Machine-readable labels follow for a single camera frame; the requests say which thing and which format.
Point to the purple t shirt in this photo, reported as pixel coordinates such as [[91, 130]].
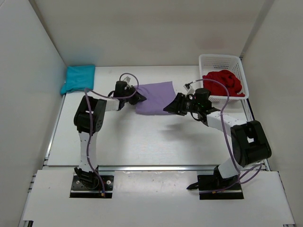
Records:
[[158, 96]]

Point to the white plastic basket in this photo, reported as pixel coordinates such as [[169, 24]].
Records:
[[218, 62]]

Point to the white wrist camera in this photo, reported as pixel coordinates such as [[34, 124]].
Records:
[[127, 79], [189, 89]]

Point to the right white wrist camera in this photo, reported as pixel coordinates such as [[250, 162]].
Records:
[[189, 89]]

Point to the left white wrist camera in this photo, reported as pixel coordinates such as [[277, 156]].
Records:
[[127, 79]]

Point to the red t shirt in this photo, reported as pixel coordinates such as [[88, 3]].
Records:
[[226, 78]]

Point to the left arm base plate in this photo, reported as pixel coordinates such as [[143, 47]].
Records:
[[94, 190]]

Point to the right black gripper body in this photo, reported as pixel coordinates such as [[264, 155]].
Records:
[[180, 104]]

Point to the teal t shirt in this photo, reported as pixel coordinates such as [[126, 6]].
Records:
[[78, 78]]

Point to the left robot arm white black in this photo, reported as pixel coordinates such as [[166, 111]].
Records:
[[89, 120]]

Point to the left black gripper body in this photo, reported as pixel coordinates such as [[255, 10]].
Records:
[[133, 96]]

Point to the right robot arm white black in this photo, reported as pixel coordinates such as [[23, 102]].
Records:
[[247, 147]]

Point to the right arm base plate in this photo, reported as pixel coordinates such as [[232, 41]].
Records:
[[212, 188]]

